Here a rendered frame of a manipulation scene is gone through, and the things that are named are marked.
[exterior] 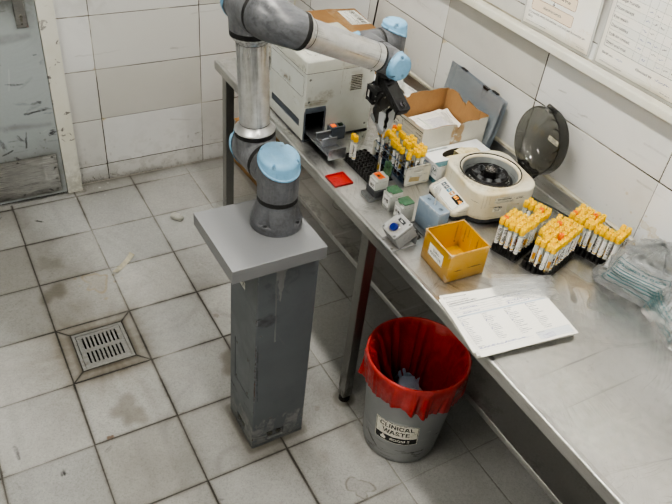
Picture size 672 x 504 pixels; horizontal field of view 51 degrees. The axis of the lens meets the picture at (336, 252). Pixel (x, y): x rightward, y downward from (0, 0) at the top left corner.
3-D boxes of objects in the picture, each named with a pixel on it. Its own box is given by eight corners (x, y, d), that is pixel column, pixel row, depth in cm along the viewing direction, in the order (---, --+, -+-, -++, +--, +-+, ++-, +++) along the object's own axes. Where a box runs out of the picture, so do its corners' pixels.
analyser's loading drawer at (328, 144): (300, 131, 248) (301, 118, 244) (316, 128, 250) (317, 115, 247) (328, 161, 234) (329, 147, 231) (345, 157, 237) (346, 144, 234)
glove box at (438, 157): (417, 168, 240) (422, 144, 234) (471, 155, 250) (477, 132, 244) (438, 187, 232) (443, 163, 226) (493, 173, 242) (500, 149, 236)
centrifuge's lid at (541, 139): (529, 90, 220) (549, 91, 223) (501, 158, 235) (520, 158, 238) (569, 123, 205) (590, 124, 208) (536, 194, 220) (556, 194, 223)
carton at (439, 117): (378, 134, 256) (383, 96, 246) (441, 121, 268) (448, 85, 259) (416, 168, 240) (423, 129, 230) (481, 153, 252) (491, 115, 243)
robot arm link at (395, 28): (374, 16, 200) (398, 13, 204) (370, 53, 207) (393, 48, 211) (390, 27, 195) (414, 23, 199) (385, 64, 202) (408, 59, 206)
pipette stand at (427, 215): (409, 224, 214) (415, 197, 208) (427, 219, 217) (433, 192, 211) (429, 243, 208) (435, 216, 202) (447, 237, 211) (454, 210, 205)
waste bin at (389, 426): (332, 410, 266) (344, 327, 238) (411, 378, 282) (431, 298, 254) (385, 490, 241) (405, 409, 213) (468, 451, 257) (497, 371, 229)
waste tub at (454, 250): (419, 255, 203) (425, 228, 197) (457, 245, 208) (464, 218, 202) (444, 284, 194) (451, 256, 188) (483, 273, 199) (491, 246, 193)
